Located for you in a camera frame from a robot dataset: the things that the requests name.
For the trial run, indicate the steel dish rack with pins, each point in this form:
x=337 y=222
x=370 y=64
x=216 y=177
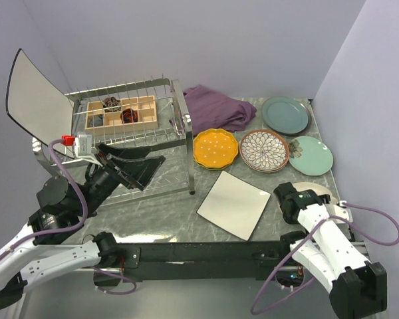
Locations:
x=173 y=138

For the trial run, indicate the purple cloth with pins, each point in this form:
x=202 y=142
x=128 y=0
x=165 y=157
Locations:
x=209 y=108

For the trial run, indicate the white round plate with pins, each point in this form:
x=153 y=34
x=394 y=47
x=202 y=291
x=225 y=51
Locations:
x=318 y=189

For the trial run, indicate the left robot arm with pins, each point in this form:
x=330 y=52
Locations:
x=64 y=206

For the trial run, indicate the orange dotted plate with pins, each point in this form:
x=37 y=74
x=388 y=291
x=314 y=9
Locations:
x=215 y=148

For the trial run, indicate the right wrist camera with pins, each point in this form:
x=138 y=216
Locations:
x=342 y=204

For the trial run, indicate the dark green round plate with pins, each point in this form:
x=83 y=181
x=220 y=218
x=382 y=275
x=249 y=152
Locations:
x=275 y=113

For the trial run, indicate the wooden cutlery box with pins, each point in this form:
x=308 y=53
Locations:
x=114 y=116

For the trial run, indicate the large square plate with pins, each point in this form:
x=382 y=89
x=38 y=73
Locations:
x=234 y=205
x=35 y=104

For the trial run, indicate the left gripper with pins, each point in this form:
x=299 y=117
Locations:
x=132 y=172

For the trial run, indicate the mint green flower plate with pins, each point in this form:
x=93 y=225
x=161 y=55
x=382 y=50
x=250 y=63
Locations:
x=310 y=156

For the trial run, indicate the black base beam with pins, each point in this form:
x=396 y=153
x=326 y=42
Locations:
x=212 y=260

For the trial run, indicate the white ribbed brown bowl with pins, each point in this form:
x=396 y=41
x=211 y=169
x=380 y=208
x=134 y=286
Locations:
x=263 y=144

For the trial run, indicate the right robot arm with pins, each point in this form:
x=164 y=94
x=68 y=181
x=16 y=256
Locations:
x=357 y=287

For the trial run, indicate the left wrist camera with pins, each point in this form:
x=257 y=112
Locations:
x=83 y=147

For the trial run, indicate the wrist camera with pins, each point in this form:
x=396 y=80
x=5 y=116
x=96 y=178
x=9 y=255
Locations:
x=342 y=204
x=83 y=147

